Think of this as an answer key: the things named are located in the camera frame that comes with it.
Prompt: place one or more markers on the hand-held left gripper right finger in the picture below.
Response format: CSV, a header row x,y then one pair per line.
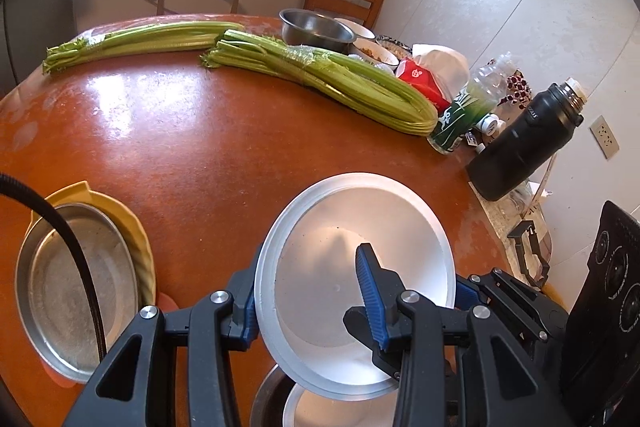
x,y
370,292

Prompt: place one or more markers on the white wall socket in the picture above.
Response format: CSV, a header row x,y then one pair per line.
x,y
606,137

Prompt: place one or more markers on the white pill bottle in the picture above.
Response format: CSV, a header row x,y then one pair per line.
x,y
500,126
485,123

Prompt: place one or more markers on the black thermos flask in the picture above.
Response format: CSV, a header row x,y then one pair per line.
x,y
520,142

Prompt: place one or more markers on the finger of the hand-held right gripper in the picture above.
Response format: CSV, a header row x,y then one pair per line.
x,y
465,294
360,332

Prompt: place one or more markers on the plastic bottle with green label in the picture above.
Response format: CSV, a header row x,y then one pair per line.
x,y
460,122

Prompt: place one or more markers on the yellow shell-shaped plate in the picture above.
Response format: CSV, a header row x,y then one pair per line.
x,y
142,247

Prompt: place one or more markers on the pink shell-shaped plate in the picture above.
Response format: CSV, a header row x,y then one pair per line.
x,y
167,302

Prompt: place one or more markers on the white round plate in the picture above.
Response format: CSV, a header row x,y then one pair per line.
x,y
350,217
325,412

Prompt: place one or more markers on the grey refrigerator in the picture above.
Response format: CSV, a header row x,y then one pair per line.
x,y
35,7

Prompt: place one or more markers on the deep steel bowl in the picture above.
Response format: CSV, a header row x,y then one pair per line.
x,y
315,32

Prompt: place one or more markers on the round steel plate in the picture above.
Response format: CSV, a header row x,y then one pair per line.
x,y
60,297

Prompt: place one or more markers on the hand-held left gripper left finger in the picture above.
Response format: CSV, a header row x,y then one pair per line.
x,y
247,332

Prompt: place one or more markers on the steel basin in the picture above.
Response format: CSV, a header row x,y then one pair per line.
x,y
265,397

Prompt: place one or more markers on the red-dotted bag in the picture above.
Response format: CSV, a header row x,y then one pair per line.
x,y
517,87

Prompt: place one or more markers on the patterned bowl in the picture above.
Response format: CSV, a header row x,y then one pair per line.
x,y
395,43

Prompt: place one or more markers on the celery bunch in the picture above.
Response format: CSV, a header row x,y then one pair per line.
x,y
350,82
150,38

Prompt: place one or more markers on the white enamel bowl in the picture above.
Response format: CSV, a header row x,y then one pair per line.
x,y
367,32

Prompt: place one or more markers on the red packet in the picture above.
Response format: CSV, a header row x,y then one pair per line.
x,y
417,74

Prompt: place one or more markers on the bowl of food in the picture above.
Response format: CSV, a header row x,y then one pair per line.
x,y
375,54

